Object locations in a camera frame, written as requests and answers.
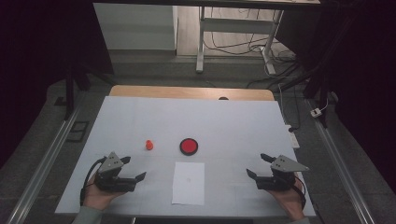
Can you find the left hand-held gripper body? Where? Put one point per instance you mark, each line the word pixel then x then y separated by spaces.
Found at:
pixel 113 182

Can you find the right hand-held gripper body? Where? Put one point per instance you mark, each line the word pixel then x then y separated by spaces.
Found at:
pixel 277 182

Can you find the small orange stamp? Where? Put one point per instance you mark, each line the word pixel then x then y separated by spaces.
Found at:
pixel 149 145

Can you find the white paper sheet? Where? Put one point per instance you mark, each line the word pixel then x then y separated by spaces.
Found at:
pixel 188 186

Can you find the round red ink pad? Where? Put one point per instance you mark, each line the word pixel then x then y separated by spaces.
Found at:
pixel 189 146

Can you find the person's right hand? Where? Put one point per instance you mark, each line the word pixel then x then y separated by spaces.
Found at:
pixel 288 200

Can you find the person's left hand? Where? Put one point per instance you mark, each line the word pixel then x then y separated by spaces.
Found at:
pixel 96 197

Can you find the white power strip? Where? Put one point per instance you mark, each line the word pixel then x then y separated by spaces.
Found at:
pixel 294 139

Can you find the small white adapter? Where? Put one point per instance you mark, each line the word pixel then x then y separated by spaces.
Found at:
pixel 316 112

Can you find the dark table grommet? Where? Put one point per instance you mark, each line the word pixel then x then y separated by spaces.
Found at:
pixel 223 98

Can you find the large white table cover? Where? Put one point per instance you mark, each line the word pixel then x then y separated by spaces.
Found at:
pixel 193 121

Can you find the black stand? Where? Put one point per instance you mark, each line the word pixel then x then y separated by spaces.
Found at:
pixel 69 93

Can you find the white cabinet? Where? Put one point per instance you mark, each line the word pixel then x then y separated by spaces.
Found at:
pixel 137 28

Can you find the metal floor rail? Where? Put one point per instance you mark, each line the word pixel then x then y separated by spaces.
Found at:
pixel 341 169
pixel 46 165

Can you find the white desk frame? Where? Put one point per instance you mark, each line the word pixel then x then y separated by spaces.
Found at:
pixel 236 25

